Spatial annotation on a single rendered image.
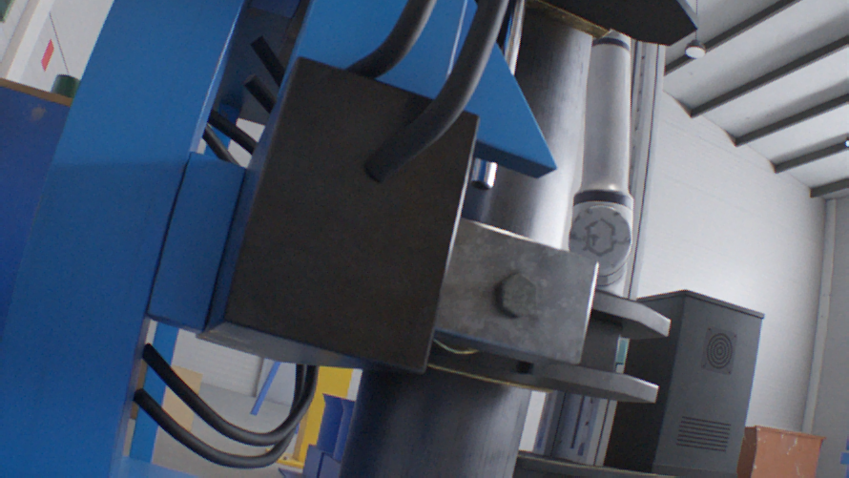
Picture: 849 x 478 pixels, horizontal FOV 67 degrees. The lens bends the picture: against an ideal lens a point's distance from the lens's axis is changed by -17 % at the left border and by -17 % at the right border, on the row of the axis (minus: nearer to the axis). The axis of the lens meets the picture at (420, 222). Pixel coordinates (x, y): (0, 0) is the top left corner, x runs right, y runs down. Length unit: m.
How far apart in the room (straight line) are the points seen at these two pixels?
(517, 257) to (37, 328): 0.52
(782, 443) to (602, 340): 12.71
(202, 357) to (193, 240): 10.78
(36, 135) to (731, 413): 2.11
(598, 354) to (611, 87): 1.20
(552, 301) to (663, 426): 1.48
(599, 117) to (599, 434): 0.84
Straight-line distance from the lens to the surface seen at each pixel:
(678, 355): 2.07
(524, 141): 0.66
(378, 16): 0.63
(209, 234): 0.84
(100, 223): 0.84
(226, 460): 1.14
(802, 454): 13.98
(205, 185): 0.85
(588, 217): 1.74
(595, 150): 1.84
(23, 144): 2.09
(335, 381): 3.48
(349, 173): 0.54
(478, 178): 0.75
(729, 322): 2.20
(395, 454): 0.86
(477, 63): 0.52
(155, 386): 1.86
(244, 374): 11.65
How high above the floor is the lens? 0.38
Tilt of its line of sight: 14 degrees up
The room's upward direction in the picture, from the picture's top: 13 degrees clockwise
